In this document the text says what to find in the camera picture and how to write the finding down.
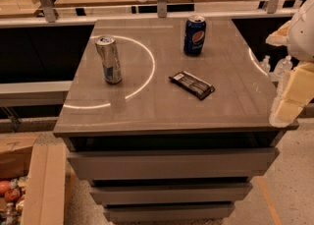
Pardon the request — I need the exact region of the cardboard box with snacks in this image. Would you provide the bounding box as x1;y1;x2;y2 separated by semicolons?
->
0;133;66;225

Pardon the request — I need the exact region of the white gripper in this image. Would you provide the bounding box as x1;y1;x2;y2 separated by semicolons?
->
266;0;314;123

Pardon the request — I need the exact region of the clear plastic bottle right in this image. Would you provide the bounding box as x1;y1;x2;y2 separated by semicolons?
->
274;55;292;78

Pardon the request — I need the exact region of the blue pepsi can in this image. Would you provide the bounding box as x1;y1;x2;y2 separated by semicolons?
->
183;16;206;56

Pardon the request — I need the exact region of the clear plastic bottle left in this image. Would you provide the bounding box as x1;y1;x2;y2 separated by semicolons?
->
260;55;271;73

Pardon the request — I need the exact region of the grey drawer cabinet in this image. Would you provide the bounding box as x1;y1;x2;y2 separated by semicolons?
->
52;17;300;224

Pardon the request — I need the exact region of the silver slim energy drink can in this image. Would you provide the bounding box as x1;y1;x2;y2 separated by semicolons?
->
95;35;122;84

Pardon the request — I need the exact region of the clear plastic bottle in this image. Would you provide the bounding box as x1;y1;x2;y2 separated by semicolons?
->
274;55;292;78
260;55;271;73

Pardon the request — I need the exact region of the black snack bar packet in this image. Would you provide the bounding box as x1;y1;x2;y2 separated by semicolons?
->
170;71;215;100

